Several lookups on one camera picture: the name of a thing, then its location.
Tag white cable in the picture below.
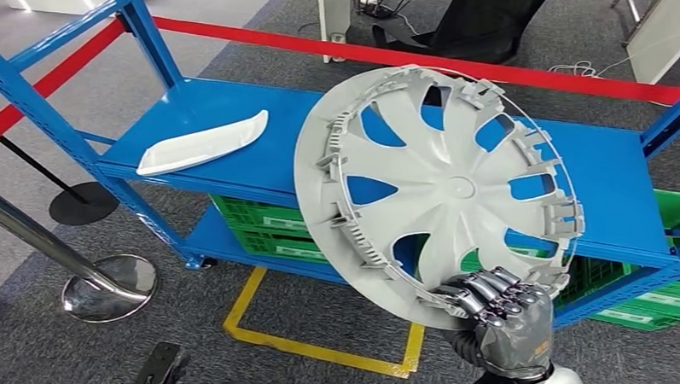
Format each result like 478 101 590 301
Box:
547 50 634 82

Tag black router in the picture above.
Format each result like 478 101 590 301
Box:
354 0 416 22

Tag blue metal shelf rack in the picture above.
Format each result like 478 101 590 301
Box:
0 0 680 334

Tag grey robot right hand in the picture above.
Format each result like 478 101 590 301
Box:
430 264 560 381

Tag white desk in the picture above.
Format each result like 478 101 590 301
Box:
313 0 353 65

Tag white curved plastic trim part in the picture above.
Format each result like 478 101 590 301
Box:
136 105 270 182

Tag chrome stanchion post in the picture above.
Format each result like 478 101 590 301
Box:
0 181 164 326

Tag white board panel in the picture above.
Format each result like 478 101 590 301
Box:
623 0 680 86

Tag black stanchion post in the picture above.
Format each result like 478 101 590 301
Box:
0 119 123 228

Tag red barrier belt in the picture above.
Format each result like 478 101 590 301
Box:
150 15 680 108
0 13 126 157

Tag grey plastic wheel hubcap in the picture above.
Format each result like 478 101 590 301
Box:
288 60 591 336

